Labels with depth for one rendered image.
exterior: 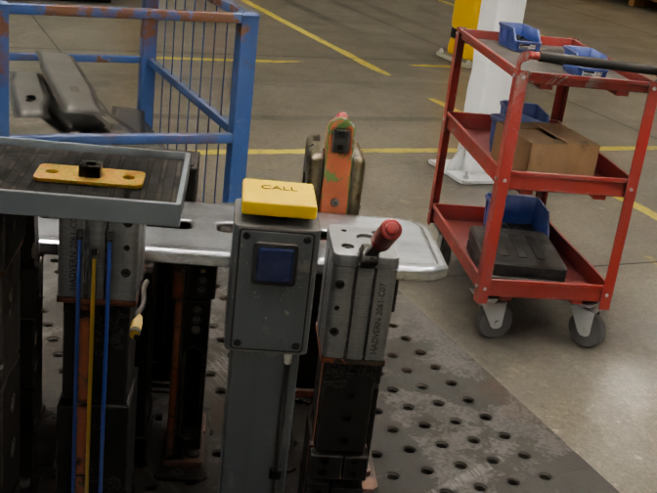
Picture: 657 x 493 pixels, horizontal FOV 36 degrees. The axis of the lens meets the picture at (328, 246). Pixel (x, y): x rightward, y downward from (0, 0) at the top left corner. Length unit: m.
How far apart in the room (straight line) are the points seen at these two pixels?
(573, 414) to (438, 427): 1.63
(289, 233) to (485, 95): 4.24
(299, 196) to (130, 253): 0.23
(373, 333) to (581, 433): 1.96
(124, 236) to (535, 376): 2.35
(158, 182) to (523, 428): 0.80
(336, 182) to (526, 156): 1.89
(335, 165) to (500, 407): 0.45
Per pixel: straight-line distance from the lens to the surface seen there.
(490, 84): 5.02
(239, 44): 3.18
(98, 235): 0.98
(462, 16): 8.24
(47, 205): 0.77
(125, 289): 1.00
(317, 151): 1.32
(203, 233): 1.17
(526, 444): 1.44
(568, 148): 3.20
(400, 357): 1.60
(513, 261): 3.32
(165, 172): 0.85
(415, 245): 1.21
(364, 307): 1.01
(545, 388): 3.14
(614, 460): 2.87
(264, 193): 0.82
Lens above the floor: 1.42
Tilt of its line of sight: 21 degrees down
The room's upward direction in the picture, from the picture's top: 7 degrees clockwise
